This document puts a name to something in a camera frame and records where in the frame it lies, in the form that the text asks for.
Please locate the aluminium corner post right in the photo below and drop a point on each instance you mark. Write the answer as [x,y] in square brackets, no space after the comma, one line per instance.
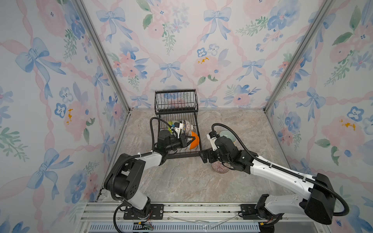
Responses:
[303,46]

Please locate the lime green bowl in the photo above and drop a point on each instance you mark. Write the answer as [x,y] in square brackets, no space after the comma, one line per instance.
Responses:
[171,129]

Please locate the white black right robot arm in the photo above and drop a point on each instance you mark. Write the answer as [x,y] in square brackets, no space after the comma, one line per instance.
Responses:
[312,195]

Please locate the pink striped bowl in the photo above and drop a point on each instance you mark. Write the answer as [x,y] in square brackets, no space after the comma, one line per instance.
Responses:
[219,167]

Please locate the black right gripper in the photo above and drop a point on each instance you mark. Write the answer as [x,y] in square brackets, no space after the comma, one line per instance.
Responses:
[204,155]

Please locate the blue yellow patterned bowl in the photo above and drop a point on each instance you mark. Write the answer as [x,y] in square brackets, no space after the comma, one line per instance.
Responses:
[183,132]

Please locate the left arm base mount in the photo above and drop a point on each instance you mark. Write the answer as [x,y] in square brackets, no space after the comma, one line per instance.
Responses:
[150,211]

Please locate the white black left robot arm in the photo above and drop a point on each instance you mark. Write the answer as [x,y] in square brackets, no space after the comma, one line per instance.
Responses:
[125,176]

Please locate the black wire dish rack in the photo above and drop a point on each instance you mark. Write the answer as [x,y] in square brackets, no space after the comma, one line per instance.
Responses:
[176,111]

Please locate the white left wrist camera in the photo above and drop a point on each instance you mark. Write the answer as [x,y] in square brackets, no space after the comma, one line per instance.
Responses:
[179,128]

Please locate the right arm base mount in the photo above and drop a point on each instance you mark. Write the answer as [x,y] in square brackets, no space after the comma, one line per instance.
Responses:
[251,212]

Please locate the white maroon patterned bowl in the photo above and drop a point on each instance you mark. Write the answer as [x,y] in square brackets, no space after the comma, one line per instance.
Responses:
[188,127]

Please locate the orange white bowl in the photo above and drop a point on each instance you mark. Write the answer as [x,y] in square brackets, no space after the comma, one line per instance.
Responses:
[195,140]

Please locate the aluminium corner post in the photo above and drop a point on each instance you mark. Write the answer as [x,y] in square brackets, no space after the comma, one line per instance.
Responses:
[87,22]
[303,46]

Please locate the aluminium corner post left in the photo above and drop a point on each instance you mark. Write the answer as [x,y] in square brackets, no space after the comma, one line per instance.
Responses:
[87,22]

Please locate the teal striped bowl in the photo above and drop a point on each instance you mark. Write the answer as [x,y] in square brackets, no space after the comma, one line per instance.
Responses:
[228,134]

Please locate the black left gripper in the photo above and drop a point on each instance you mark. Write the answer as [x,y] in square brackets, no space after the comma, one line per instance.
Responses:
[182,141]

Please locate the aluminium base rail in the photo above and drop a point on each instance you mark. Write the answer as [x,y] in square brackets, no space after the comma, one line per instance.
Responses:
[191,218]

